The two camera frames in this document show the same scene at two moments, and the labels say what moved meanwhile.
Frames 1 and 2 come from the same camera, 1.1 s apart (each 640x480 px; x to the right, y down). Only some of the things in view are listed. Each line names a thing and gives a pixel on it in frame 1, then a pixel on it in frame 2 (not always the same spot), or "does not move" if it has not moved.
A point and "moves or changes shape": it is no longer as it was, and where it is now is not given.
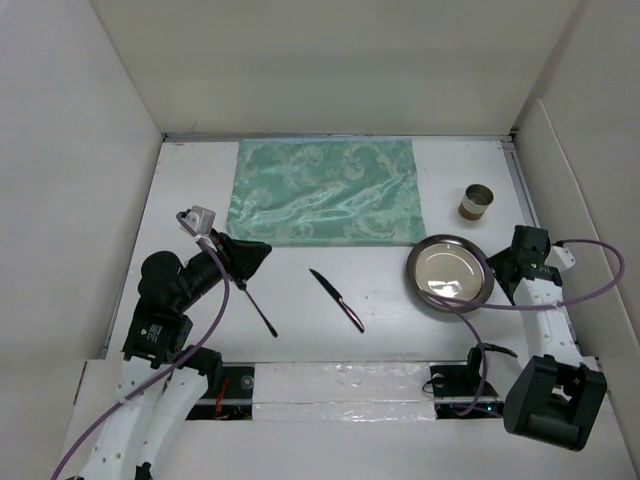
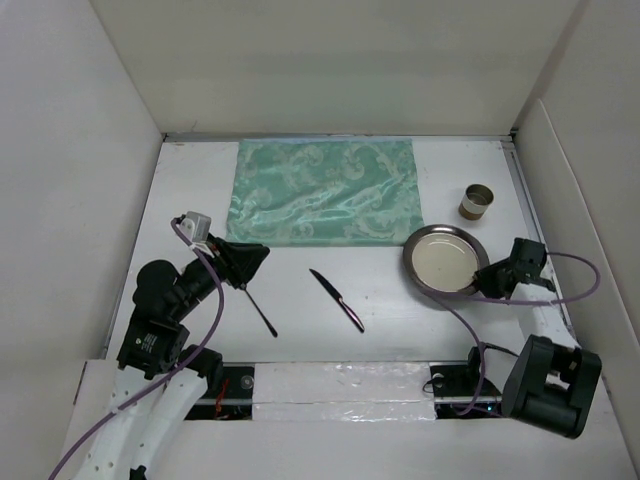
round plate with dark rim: x=451 y=266 moves or changes shape
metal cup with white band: x=475 y=201 does not move
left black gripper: x=241 y=258 does not move
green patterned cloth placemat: x=292 y=192 does not move
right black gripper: x=497 y=263 -> x=485 y=275
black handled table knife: x=339 y=297 does not move
